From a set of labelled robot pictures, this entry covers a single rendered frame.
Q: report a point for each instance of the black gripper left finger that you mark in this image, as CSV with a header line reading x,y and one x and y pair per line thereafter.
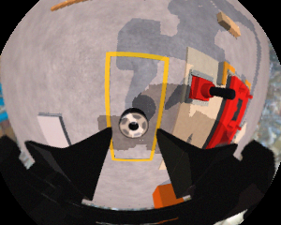
x,y
80,163

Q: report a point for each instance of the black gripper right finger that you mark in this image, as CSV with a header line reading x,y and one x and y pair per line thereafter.
x,y
187,163

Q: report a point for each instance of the yellow rectangular outline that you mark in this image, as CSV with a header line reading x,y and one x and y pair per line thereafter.
x,y
107,96

